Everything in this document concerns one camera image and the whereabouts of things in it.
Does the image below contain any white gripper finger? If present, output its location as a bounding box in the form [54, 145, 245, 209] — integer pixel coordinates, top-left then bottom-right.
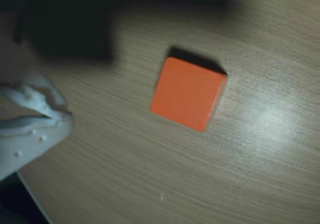
[0, 74, 73, 119]
[0, 113, 75, 182]

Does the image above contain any orange cube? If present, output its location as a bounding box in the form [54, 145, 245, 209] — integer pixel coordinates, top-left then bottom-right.
[149, 56, 229, 133]

